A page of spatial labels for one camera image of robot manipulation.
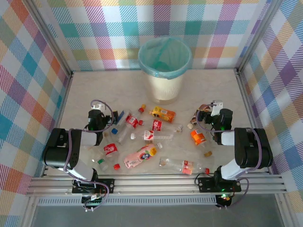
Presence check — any clear bottle blue cap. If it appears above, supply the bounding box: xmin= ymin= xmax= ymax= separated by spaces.
xmin=110 ymin=110 xmax=131 ymax=136

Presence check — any brown coffee drink bottle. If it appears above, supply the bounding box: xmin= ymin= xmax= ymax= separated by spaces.
xmin=187 ymin=104 xmax=210 ymax=130

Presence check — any red label cola bottle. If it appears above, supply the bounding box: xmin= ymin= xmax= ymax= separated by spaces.
xmin=159 ymin=156 xmax=211 ymax=175
xmin=139 ymin=119 xmax=184 ymax=135
xmin=117 ymin=107 xmax=145 ymax=145
xmin=103 ymin=141 xmax=122 ymax=171

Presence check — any orange label clear bottle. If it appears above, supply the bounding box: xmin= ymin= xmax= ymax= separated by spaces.
xmin=190 ymin=129 xmax=213 ymax=158

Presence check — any yellow orange juice bottle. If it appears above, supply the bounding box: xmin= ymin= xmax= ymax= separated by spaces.
xmin=141 ymin=104 xmax=177 ymax=123

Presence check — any clear bottle green cap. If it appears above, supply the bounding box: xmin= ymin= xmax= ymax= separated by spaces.
xmin=91 ymin=151 xmax=110 ymax=172

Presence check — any cream plastic waste bin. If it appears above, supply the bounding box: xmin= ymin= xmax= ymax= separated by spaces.
xmin=144 ymin=70 xmax=186 ymax=105

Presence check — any teal plastic bin liner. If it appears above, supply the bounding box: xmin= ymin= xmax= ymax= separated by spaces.
xmin=138 ymin=37 xmax=192 ymax=80

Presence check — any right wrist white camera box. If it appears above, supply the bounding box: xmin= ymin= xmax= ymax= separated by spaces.
xmin=210 ymin=100 xmax=224 ymax=116

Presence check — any right aluminium side rail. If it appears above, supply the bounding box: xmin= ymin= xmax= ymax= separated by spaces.
xmin=235 ymin=68 xmax=272 ymax=175

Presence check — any aluminium side rail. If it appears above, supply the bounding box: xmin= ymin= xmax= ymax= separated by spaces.
xmin=235 ymin=68 xmax=272 ymax=175
xmin=40 ymin=72 xmax=73 ymax=178

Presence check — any left aluminium side rail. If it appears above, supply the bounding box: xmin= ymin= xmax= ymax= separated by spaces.
xmin=40 ymin=72 xmax=73 ymax=178

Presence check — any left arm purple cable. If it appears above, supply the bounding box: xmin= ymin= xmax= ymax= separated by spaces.
xmin=63 ymin=99 xmax=114 ymax=211

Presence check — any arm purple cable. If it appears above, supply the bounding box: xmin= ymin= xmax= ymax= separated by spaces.
xmin=196 ymin=102 xmax=263 ymax=210
xmin=63 ymin=99 xmax=114 ymax=211

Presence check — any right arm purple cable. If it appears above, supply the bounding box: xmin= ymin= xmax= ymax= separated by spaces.
xmin=196 ymin=102 xmax=263 ymax=210

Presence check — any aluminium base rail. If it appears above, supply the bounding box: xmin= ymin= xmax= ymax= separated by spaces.
xmin=25 ymin=175 xmax=287 ymax=197

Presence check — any grey slotted cable duct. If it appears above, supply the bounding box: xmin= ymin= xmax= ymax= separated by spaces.
xmin=37 ymin=198 xmax=218 ymax=206

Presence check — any right aluminium upright post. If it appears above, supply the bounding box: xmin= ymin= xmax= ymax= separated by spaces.
xmin=236 ymin=0 xmax=284 ymax=74

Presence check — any aluminium upright post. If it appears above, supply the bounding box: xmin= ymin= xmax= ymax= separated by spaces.
xmin=236 ymin=0 xmax=284 ymax=74
xmin=27 ymin=0 xmax=73 ymax=76

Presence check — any left aluminium upright post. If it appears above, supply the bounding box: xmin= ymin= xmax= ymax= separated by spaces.
xmin=27 ymin=0 xmax=73 ymax=76

